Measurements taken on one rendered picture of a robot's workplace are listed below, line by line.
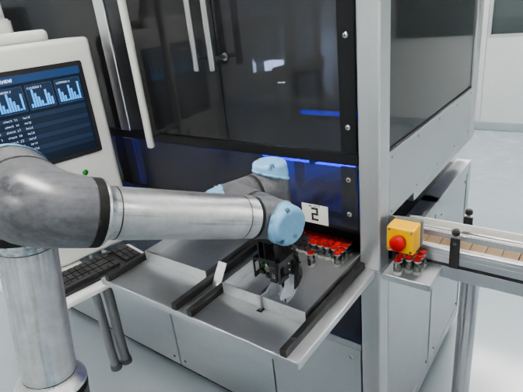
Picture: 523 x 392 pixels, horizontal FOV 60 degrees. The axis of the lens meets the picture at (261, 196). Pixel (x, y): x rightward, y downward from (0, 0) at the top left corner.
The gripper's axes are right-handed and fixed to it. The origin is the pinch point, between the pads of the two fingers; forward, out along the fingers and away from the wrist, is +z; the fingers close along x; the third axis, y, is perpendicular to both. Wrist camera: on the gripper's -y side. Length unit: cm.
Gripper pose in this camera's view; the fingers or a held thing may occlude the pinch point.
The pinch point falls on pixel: (287, 295)
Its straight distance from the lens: 111.8
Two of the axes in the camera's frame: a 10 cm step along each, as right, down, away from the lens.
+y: -5.9, 3.6, -7.2
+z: 1.0, 9.2, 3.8
